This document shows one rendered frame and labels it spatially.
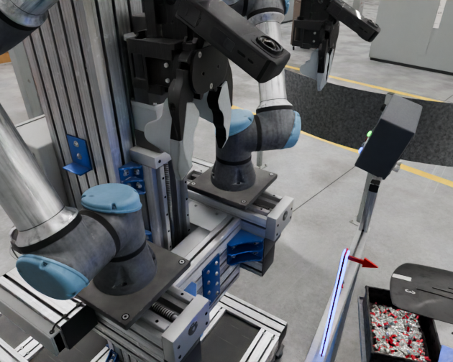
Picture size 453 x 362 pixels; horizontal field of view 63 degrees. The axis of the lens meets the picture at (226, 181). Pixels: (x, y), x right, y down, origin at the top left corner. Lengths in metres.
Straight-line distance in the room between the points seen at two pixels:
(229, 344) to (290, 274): 0.75
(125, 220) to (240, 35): 0.52
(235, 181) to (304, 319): 1.18
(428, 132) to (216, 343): 1.71
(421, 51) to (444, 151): 4.52
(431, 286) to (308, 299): 1.51
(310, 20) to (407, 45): 6.26
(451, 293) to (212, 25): 0.62
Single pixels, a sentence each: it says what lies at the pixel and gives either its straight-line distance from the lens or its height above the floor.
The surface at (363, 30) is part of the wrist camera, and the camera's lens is 0.84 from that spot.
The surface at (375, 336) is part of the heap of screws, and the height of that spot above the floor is 0.83.
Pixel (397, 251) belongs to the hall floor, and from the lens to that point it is 2.73.
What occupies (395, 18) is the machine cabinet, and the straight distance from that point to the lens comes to 7.12.
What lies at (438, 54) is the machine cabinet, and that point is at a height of 0.28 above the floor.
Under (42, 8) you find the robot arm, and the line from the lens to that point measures 0.71.
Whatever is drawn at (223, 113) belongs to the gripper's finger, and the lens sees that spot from 0.46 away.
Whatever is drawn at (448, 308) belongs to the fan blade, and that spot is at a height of 1.18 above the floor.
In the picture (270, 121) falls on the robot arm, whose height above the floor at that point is 1.25.
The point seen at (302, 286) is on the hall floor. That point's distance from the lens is 2.32.
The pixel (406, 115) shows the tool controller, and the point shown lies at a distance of 1.35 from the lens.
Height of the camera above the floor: 1.70
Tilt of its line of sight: 32 degrees down
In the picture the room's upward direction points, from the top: straight up
